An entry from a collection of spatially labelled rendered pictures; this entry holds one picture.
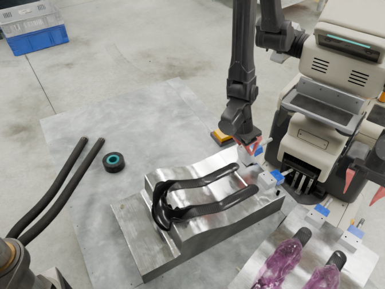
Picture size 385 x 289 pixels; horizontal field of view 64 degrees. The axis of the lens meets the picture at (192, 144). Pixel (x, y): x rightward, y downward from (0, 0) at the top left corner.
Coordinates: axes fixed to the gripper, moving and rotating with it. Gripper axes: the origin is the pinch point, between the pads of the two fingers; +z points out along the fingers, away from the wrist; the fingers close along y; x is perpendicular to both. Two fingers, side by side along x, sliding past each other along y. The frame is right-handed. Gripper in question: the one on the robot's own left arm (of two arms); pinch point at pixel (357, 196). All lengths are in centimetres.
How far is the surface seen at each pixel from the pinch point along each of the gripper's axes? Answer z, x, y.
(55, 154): 33, -21, -100
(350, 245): 13.5, -1.4, 4.5
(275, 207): 16.9, 1.8, -18.7
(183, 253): 28, -27, -32
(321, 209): 11.3, 5.7, -6.4
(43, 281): 44, -51, -59
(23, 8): 18, 116, -365
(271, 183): 8.8, 0.1, -22.6
